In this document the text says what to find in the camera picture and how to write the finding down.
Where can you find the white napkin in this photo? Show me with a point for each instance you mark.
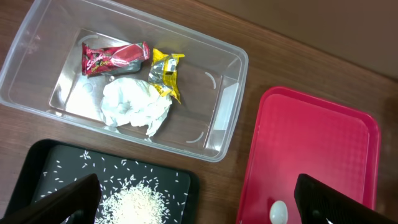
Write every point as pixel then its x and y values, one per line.
pixel 135 102

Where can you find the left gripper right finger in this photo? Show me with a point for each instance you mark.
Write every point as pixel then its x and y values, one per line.
pixel 318 203

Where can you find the white rice pile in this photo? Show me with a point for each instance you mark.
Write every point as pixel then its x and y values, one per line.
pixel 132 191

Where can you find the yellow snack wrapper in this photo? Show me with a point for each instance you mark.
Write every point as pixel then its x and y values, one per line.
pixel 163 73

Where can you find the white plastic spoon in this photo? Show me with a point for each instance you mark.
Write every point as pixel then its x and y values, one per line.
pixel 278 213

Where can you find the red snack wrapper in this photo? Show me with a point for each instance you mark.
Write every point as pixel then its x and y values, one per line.
pixel 113 60

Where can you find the red serving tray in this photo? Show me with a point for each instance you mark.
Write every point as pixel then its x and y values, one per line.
pixel 296 133

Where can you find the black plastic tray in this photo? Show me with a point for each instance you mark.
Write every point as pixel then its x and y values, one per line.
pixel 34 163

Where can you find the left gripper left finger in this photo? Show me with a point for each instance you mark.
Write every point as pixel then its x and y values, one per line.
pixel 78 200

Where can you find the clear plastic waste bin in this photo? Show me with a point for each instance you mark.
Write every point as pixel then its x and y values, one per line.
pixel 42 74

